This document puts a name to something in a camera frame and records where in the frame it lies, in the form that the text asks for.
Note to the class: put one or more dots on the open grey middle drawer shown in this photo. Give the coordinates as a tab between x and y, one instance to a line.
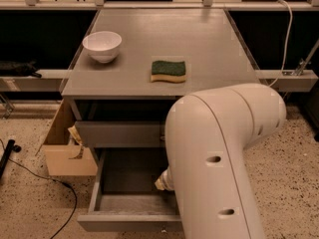
124	196

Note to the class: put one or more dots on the white ceramic bowl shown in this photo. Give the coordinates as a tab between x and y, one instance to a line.
102	46

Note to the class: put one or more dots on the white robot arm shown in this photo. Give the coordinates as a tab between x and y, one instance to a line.
205	135

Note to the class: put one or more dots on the closed grey top drawer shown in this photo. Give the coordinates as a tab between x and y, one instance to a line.
100	134

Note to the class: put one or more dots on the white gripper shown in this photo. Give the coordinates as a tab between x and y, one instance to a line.
167	180

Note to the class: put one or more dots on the black bar on floor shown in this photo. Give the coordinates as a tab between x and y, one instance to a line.
10	146

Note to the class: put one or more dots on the grey drawer cabinet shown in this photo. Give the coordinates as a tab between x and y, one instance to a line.
122	90

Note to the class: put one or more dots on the black object on shelf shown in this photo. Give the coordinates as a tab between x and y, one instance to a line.
18	69

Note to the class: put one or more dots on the cardboard box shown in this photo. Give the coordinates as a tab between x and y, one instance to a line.
65	157

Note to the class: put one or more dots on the green yellow sponge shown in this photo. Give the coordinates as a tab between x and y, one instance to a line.
166	71

